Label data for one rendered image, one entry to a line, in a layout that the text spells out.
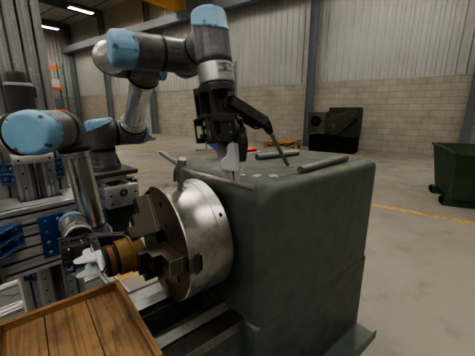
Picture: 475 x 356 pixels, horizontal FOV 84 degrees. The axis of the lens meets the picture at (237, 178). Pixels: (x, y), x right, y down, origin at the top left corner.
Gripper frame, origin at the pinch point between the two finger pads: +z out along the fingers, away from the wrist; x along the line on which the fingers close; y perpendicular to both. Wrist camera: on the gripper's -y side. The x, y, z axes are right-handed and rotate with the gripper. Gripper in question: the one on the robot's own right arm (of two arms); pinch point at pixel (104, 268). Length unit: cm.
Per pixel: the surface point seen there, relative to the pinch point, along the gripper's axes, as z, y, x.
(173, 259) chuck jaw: 9.8, -12.4, 2.1
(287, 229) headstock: 18.3, -40.7, 4.1
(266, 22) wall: -817, -833, 377
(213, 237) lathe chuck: 11.4, -22.3, 5.0
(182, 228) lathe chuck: 9.2, -15.2, 8.7
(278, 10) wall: -765, -848, 410
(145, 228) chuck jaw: -4.2, -11.4, 4.8
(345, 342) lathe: 20, -77, -55
